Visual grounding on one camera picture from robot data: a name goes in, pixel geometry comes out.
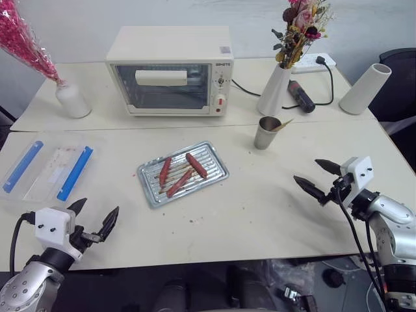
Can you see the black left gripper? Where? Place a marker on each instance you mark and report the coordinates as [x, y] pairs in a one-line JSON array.
[[78, 239]]

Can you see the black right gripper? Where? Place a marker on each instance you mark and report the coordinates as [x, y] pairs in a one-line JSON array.
[[339, 190]]

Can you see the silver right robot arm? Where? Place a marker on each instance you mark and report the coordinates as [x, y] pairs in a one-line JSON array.
[[395, 227]]

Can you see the blue container clip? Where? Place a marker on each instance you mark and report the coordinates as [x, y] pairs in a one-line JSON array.
[[74, 174], [22, 165]]

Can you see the wooden stick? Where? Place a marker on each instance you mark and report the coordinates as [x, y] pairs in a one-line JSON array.
[[282, 125]]

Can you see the clear plastic container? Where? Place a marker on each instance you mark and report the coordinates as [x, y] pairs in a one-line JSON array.
[[48, 172]]

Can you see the metal cup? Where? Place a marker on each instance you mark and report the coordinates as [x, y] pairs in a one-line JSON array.
[[265, 136]]

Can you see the black electric screwdriver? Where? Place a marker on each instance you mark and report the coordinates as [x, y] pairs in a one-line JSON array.
[[300, 96]]

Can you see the red sausage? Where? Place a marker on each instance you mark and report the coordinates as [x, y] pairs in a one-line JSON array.
[[178, 183], [165, 172], [196, 165]]

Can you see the white tapered vase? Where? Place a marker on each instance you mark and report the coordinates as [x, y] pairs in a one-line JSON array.
[[274, 91]]

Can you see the white cylinder vase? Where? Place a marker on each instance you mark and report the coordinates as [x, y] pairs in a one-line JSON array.
[[365, 89]]

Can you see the black round floor object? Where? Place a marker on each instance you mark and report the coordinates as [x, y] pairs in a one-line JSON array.
[[333, 278]]

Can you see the ribbed metal baking tray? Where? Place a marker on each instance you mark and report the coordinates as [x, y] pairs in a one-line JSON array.
[[208, 162]]

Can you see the white power strip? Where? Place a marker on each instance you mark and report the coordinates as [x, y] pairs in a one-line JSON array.
[[308, 63]]

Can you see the white bottle vase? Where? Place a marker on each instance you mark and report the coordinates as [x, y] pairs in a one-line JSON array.
[[73, 102]]

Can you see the black office chair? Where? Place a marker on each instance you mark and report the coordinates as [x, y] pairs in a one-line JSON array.
[[399, 84]]

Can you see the dried flower bouquet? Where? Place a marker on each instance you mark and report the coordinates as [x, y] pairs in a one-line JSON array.
[[300, 29]]

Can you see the cream toaster oven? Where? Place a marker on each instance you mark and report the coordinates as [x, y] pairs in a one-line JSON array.
[[169, 52]]

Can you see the pink wrapped flower bouquet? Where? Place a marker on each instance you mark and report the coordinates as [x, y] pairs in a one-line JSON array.
[[22, 39]]

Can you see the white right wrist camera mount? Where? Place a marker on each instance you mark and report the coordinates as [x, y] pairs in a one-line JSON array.
[[359, 177]]

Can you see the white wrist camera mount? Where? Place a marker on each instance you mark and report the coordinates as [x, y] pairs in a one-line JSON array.
[[52, 224], [359, 177]]

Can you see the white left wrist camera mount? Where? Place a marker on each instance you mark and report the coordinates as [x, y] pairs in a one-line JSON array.
[[52, 224]]

